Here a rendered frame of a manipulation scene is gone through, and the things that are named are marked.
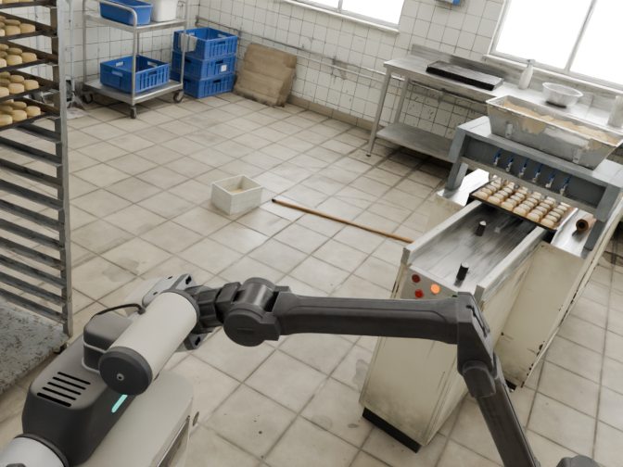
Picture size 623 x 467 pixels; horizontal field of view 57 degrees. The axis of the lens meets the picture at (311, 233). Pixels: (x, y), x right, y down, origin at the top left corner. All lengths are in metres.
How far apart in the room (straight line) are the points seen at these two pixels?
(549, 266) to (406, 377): 0.83
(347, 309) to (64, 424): 0.45
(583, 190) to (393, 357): 1.07
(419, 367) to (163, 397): 1.50
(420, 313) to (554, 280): 1.84
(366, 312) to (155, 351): 0.35
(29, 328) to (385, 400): 1.54
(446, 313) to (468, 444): 1.87
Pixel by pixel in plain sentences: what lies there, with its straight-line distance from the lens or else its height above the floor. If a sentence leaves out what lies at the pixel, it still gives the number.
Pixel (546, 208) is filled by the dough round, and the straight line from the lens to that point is 2.83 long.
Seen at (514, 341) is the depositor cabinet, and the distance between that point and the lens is 2.93.
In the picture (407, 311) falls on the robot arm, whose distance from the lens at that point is 0.94.
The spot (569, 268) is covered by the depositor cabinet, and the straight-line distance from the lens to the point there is 2.70.
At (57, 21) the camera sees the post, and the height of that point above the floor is 1.44.
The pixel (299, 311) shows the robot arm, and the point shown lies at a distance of 0.96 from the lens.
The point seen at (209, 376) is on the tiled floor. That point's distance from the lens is 2.70.
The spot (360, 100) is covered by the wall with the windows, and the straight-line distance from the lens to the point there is 6.20.
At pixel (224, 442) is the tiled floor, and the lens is 2.46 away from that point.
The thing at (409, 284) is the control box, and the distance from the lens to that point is 2.15.
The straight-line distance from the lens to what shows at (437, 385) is 2.34.
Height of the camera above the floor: 1.89
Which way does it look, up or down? 29 degrees down
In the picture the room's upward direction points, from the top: 12 degrees clockwise
